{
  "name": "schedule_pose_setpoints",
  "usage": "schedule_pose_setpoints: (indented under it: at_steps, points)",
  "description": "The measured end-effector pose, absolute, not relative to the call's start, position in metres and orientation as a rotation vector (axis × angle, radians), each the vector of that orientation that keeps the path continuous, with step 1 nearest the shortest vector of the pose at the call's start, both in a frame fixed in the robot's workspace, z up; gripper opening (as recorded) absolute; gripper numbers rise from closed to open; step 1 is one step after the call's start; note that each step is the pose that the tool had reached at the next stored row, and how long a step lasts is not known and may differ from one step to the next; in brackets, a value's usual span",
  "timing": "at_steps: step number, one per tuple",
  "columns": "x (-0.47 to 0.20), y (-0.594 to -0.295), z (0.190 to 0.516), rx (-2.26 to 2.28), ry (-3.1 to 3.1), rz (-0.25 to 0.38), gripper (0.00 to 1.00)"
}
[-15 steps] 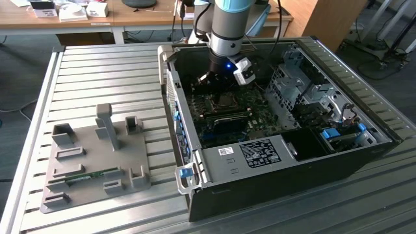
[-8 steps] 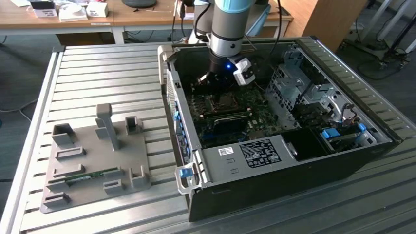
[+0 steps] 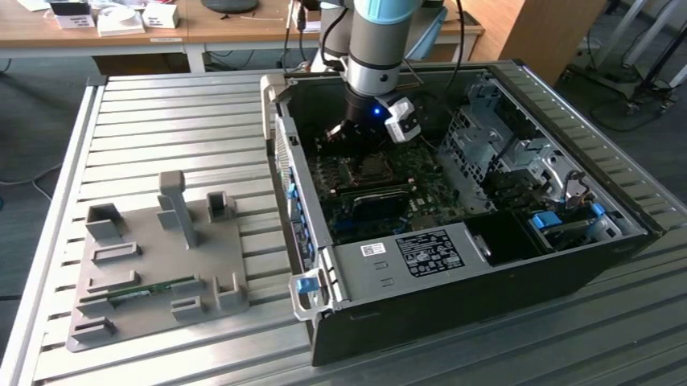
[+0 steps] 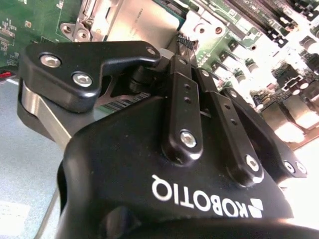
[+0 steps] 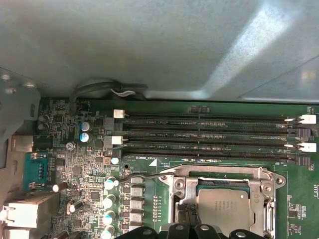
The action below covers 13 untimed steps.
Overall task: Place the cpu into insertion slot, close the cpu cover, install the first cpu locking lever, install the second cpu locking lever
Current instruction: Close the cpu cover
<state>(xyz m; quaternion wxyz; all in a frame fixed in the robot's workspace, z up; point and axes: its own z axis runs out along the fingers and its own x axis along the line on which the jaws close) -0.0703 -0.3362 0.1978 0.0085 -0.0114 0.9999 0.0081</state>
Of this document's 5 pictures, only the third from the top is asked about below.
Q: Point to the silver CPU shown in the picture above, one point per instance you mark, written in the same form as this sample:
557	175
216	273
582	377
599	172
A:
375	165

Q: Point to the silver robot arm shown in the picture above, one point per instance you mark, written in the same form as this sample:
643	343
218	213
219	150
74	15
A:
375	52

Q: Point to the black RAM slot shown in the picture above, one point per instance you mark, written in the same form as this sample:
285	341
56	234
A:
375	188

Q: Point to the blue expansion slot latch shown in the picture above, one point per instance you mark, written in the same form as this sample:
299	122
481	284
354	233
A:
302	220
293	190

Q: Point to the metal drive cage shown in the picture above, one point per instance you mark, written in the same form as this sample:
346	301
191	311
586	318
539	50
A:
478	149

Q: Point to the green motherboard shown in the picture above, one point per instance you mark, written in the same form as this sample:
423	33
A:
446	189

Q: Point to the wooden desk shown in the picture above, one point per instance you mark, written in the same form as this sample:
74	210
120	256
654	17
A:
242	28
32	34

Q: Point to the black round object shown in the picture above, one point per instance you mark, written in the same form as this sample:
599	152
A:
231	4

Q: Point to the black plastic shroud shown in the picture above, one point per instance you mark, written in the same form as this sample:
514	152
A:
499	237

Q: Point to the grey power supply unit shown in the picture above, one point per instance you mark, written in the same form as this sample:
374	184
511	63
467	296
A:
370	277

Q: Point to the wooden cabinet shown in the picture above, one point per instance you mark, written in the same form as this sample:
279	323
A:
547	36

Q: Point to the blue power supply latch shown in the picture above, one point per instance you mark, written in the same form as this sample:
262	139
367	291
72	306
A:
306	285

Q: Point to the blue disk carrier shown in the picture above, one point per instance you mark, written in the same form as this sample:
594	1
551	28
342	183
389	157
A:
545	222

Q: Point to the white labelled box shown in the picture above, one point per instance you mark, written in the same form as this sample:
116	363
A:
160	17
75	21

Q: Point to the black equipment stand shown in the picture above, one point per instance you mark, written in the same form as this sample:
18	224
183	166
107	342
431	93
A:
606	76

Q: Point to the blue plastic clip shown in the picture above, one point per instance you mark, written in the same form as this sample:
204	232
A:
597	213

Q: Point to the grey parts rack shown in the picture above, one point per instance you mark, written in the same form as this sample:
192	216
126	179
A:
150	249

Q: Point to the white round holder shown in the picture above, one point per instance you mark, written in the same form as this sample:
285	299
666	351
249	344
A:
120	22

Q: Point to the black PC case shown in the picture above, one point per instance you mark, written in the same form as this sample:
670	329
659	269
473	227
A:
457	321

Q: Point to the green RAM stick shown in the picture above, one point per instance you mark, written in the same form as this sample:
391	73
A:
155	288

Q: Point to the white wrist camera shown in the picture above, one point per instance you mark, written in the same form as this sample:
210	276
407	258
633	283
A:
335	132
402	120

